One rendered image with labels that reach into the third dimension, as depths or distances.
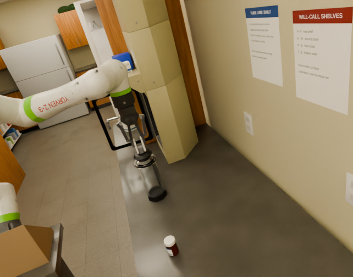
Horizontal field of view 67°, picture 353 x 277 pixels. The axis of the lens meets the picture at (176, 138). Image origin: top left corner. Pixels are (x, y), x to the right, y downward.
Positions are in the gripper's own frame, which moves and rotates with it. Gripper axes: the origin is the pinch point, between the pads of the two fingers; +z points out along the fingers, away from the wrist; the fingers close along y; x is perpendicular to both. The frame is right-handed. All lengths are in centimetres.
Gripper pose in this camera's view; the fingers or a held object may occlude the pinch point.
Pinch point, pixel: (139, 145)
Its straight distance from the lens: 125.5
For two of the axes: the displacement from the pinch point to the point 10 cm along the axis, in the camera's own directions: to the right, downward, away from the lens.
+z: 2.4, 8.6, 4.5
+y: -9.3, 3.3, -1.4
